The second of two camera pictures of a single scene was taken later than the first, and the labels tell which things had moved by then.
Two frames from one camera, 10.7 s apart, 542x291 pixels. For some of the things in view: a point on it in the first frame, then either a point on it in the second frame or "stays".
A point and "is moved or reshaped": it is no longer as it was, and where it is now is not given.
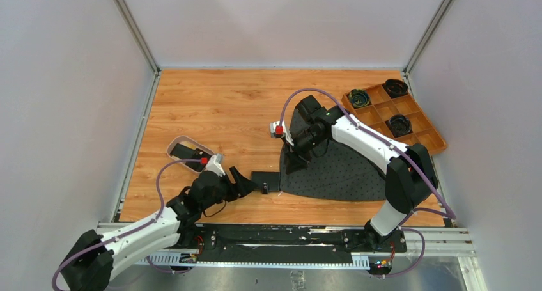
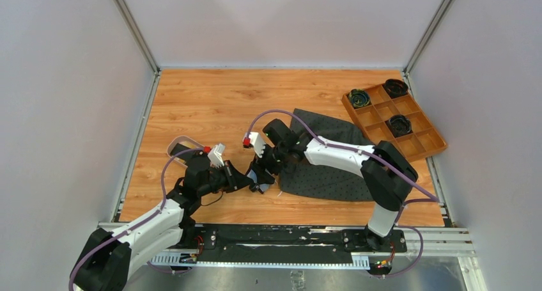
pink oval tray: [188, 142] stays
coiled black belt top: [395, 87] stays
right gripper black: [293, 161] -> [267, 148]
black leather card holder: [272, 178] is moved or reshaped
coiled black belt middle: [399, 125] stays
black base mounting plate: [280, 243] stays
